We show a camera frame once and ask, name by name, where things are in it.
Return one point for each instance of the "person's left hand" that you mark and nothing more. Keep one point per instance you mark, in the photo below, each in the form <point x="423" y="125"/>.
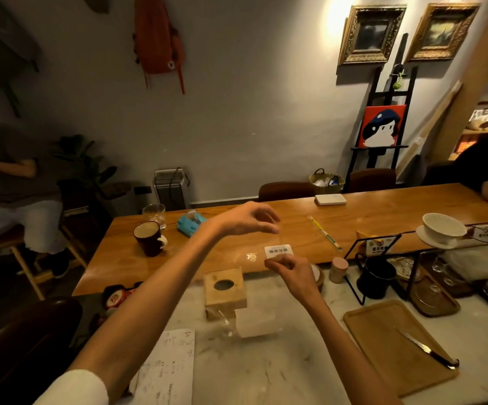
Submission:
<point x="244" y="219"/>

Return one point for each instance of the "person's right hand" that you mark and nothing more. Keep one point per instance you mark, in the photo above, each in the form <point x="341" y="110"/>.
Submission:
<point x="298" y="280"/>

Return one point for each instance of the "person's right fingers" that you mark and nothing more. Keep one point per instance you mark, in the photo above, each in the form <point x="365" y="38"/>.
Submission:
<point x="284" y="263"/>

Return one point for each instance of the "person's left thumb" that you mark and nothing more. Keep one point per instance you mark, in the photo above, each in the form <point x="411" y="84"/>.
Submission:
<point x="267" y="228"/>

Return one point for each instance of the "person's right forearm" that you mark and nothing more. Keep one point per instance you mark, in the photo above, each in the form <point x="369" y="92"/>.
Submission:
<point x="349" y="358"/>

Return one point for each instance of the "person's left forearm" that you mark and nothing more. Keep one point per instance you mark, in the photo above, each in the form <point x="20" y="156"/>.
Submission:
<point x="155" y="299"/>

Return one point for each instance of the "white label card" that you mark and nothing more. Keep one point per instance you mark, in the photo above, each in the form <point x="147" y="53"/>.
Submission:
<point x="278" y="250"/>

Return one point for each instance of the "round wooden coaster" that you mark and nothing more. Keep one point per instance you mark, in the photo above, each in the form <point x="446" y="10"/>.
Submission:
<point x="319" y="276"/>

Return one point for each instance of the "brown chair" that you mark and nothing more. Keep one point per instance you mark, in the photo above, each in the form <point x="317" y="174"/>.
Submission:
<point x="286" y="191"/>
<point x="372" y="180"/>

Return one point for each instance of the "yellow wrapped stick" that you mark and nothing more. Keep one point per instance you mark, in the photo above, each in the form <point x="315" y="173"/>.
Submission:
<point x="324" y="232"/>

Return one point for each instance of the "small pink cylinder jar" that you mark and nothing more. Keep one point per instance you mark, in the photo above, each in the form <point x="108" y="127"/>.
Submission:
<point x="338" y="270"/>

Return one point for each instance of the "clear plastic bag with tissue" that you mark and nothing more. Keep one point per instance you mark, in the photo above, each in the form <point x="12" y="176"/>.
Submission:
<point x="256" y="322"/>

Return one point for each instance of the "wooden tissue box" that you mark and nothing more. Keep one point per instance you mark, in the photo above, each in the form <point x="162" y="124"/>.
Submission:
<point x="225" y="297"/>

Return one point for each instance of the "flat white box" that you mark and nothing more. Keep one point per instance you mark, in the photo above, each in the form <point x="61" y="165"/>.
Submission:
<point x="330" y="199"/>

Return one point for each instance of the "woven basket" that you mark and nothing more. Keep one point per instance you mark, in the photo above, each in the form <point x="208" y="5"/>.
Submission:
<point x="326" y="183"/>

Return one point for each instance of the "black pitcher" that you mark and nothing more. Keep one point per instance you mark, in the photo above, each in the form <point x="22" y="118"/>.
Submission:
<point x="376" y="278"/>

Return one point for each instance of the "yellow and white sign card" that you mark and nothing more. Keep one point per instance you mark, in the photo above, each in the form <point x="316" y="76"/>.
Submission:
<point x="376" y="245"/>

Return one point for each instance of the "grey air purifier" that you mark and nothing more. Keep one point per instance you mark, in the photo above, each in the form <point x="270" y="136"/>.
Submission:
<point x="170" y="191"/>

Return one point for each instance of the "clear drinking glass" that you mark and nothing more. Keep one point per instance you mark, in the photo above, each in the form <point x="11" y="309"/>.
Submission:
<point x="155" y="214"/>

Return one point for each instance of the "dark coffee mug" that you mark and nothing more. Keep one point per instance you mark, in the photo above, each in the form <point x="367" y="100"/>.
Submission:
<point x="149" y="240"/>

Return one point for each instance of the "wooden serving tray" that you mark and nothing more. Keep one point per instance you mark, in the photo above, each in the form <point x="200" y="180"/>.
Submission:
<point x="391" y="354"/>

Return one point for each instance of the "white saucer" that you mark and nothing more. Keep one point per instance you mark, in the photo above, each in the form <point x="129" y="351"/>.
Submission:
<point x="427" y="240"/>

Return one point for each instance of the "red cartoon painting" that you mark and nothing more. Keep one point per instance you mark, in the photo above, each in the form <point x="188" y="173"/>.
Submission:
<point x="382" y="126"/>

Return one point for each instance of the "dark wooden tray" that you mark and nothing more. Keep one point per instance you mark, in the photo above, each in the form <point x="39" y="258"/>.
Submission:
<point x="433" y="299"/>

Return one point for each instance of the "small clear glass cup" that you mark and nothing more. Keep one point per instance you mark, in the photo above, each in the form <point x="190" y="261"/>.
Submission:
<point x="438" y="265"/>

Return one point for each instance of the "handwritten paper sheet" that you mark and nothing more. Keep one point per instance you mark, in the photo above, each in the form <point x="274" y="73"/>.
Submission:
<point x="168" y="371"/>

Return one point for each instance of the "white ceramic dripper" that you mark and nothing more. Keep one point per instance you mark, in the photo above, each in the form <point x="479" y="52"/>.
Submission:
<point x="444" y="227"/>

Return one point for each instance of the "red snack package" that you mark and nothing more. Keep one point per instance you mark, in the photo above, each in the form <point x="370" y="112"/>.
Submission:
<point x="117" y="296"/>

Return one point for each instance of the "black easel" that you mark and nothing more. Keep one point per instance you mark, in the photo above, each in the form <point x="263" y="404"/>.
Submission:
<point x="389" y="94"/>

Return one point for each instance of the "leaning wooden board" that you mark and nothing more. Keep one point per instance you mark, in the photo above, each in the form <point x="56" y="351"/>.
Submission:
<point x="427" y="130"/>

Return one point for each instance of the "green potted plant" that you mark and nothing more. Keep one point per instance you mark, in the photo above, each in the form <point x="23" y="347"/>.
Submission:
<point x="85" y="162"/>

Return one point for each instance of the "small green toy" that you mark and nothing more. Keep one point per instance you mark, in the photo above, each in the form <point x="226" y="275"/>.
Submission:
<point x="398" y="82"/>

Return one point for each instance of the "gold framed painting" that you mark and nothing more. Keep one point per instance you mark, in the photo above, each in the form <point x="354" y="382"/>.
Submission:
<point x="371" y="34"/>
<point x="441" y="32"/>

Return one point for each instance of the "wooden stool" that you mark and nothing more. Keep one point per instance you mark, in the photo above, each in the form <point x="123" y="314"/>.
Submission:
<point x="28" y="269"/>

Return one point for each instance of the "white sleeve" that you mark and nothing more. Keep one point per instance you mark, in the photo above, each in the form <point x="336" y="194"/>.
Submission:
<point x="73" y="390"/>

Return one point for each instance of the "wooden beam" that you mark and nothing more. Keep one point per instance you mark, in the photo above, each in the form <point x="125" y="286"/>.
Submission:
<point x="471" y="80"/>

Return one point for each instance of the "dark leather chair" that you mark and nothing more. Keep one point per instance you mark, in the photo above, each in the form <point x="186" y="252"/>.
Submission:
<point x="20" y="350"/>

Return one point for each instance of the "black wall outlet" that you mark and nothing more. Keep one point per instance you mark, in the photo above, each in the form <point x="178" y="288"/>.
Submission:
<point x="143" y="191"/>

